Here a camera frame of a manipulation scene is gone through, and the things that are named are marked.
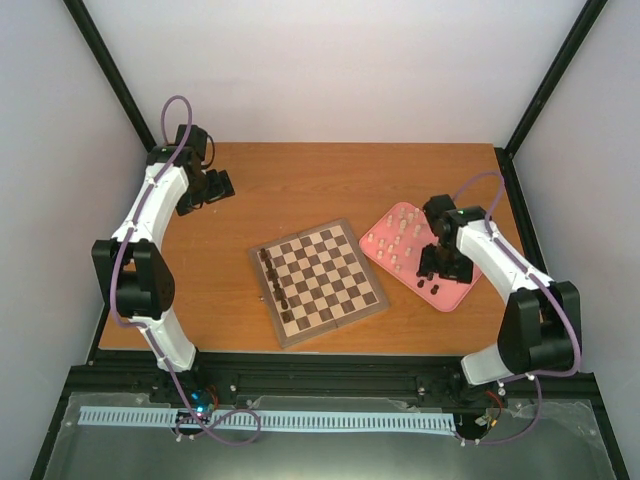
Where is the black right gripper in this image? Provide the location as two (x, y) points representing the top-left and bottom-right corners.
(419, 244), (474, 284)

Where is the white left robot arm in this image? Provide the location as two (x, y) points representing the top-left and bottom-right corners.
(91, 124), (235, 403)

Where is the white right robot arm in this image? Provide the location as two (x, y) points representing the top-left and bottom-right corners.
(416, 194), (581, 386)

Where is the wooden chess board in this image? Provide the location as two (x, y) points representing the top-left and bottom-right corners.
(248, 218), (389, 348)

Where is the pink plastic tray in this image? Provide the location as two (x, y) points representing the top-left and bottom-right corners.
(359, 202), (482, 312)

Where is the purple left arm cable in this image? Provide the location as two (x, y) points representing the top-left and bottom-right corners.
(109, 95), (263, 448)

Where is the black aluminium frame rail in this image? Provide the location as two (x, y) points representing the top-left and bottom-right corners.
(64, 349), (596, 401)

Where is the light blue cable duct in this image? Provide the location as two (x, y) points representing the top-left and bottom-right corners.
(77, 406), (456, 436)

